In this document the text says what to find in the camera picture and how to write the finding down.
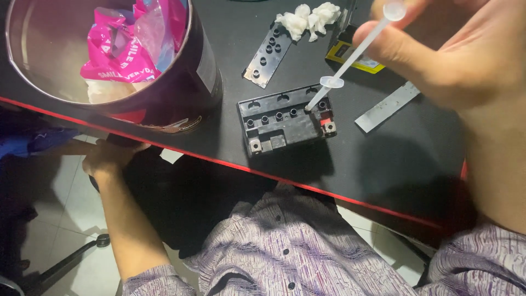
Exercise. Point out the person's right hand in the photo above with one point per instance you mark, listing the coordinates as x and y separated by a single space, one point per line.
460 53

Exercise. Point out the person's left hand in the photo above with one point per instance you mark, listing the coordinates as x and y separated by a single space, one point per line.
107 158

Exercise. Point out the person's left fingers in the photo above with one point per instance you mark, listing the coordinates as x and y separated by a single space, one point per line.
133 148

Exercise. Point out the clear plastic syringe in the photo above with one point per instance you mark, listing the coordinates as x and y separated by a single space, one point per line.
356 53

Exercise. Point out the white tissue wad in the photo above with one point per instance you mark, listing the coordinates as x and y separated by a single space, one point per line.
107 91

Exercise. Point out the black trousers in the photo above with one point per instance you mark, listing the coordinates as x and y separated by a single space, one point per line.
197 197

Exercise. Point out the round dark tin container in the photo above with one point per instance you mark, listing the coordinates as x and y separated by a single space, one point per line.
193 90

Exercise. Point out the blue cloth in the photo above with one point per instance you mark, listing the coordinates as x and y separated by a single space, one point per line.
37 139

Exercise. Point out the pink plastic bag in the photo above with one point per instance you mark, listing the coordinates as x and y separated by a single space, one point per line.
123 49

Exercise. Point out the black chair base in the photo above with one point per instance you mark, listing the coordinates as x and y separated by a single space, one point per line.
65 263

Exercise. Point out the black battery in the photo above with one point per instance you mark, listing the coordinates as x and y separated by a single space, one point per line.
287 127

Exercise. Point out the black cap strip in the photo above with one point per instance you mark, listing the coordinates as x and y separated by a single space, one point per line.
265 59

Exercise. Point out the purple patterned shirt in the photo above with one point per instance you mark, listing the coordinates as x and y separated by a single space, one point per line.
296 250

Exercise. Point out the crumpled white tissue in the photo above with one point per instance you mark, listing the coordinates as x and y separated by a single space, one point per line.
306 18

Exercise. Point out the yellow and black box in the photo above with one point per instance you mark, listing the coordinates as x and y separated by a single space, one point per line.
349 53

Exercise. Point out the grey flat strip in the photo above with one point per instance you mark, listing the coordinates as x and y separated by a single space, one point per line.
388 106

